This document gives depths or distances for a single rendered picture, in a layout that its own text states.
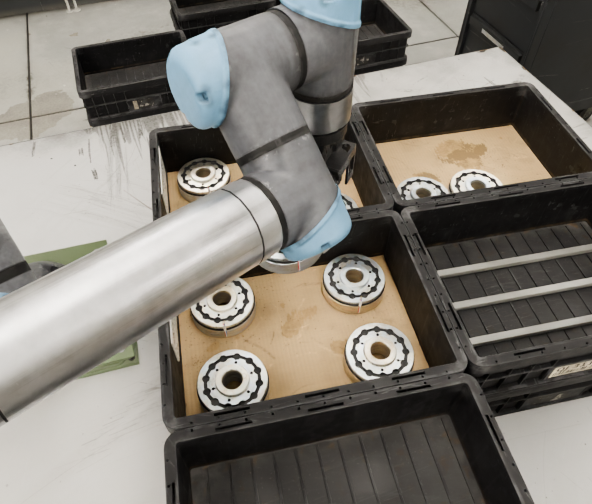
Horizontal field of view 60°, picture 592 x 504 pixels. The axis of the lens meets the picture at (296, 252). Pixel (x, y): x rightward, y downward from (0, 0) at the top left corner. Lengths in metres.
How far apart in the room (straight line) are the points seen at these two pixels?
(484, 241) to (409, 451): 0.42
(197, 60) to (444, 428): 0.58
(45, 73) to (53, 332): 2.92
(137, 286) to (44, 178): 1.02
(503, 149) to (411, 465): 0.72
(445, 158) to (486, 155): 0.09
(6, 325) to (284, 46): 0.31
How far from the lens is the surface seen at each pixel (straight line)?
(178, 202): 1.04
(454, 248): 0.98
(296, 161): 0.46
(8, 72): 3.35
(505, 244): 1.02
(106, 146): 1.43
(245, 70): 0.46
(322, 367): 0.80
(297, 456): 0.75
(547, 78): 2.49
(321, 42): 0.51
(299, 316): 0.85
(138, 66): 2.14
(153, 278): 0.39
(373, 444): 0.77
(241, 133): 0.46
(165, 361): 0.73
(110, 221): 1.23
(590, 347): 0.82
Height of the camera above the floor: 1.55
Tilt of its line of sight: 51 degrees down
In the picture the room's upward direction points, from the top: straight up
